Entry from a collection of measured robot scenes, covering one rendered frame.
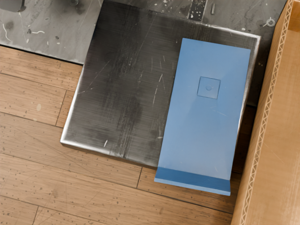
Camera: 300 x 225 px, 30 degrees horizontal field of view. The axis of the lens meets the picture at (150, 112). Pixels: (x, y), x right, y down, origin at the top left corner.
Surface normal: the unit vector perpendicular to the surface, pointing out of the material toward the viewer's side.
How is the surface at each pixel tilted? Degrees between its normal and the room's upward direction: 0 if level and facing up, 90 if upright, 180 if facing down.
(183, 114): 0
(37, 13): 0
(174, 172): 60
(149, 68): 0
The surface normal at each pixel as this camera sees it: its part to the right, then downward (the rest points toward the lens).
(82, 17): -0.02, -0.25
